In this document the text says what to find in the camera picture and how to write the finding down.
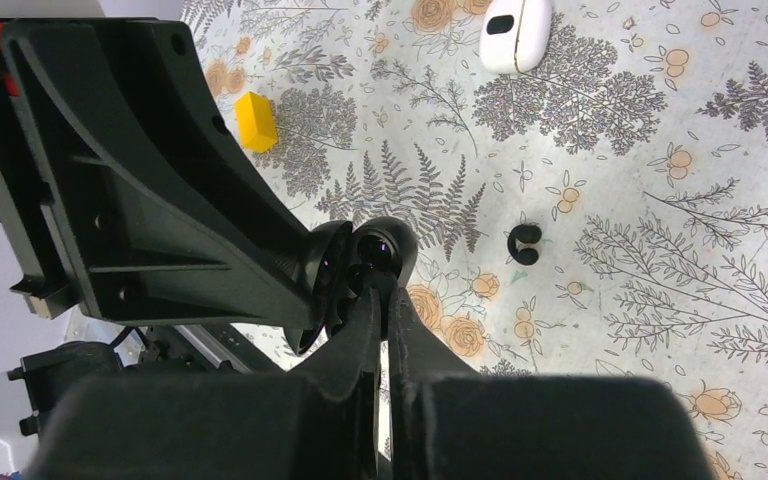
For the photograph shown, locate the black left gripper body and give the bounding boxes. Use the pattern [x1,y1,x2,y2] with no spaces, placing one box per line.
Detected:
[0,18,320,329]

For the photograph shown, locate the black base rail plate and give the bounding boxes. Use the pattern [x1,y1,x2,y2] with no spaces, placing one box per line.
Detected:
[110,324,282,374]

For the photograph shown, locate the yellow block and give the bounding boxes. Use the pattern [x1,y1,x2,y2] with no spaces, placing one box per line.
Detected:
[234,92,278,153]

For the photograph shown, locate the white earbud charging case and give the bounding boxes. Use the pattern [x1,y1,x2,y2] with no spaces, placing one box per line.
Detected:
[479,0,553,74]

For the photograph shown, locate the floral patterned table mat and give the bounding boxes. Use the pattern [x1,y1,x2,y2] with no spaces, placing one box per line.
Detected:
[181,1,768,479]

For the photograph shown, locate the black oval earbud case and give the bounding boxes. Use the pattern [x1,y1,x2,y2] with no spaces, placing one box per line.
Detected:
[284,217,418,356]

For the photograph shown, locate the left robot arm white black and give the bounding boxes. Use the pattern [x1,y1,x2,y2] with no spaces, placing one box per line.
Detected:
[0,1,322,479]

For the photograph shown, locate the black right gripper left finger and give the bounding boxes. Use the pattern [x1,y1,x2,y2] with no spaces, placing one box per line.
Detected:
[25,289,381,479]

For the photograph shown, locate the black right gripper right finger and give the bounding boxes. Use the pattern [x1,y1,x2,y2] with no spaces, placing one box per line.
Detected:
[387,289,713,479]

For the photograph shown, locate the single black earbud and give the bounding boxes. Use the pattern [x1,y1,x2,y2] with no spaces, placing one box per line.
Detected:
[507,224,542,266]

